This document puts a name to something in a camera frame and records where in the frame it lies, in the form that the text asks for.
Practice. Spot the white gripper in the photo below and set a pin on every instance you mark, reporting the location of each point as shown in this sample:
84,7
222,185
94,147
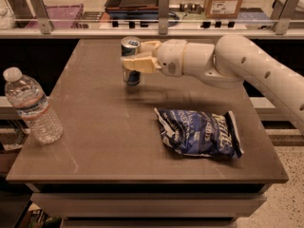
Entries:
171,57

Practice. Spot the blue silver redbull can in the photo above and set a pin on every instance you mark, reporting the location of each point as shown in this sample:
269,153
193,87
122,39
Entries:
130,46

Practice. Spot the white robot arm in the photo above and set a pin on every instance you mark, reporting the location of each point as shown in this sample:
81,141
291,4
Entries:
232,60

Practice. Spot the clear plastic water bottle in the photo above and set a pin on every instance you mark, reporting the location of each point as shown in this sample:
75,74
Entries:
31,103

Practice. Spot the blue chips bag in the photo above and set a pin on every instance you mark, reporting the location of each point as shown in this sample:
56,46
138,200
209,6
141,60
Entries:
200,134

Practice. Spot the cardboard box with label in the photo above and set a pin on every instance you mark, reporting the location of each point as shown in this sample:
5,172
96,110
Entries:
222,8

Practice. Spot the purple plastic crate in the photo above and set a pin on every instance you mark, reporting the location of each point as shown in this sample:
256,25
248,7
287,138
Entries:
65,17

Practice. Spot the grey drawer cabinet under table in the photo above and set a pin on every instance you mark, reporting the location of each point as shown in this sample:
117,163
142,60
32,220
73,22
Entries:
149,210

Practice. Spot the middle metal railing post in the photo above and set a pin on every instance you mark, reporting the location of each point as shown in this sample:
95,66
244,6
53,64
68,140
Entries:
163,16

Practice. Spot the metal railing post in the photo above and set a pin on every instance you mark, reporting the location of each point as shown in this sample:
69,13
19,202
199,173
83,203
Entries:
41,14
282,23
163,16

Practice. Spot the left metal railing post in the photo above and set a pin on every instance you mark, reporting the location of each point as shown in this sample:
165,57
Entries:
41,14

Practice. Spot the right metal railing post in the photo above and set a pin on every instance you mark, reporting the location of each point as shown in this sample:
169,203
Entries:
282,23

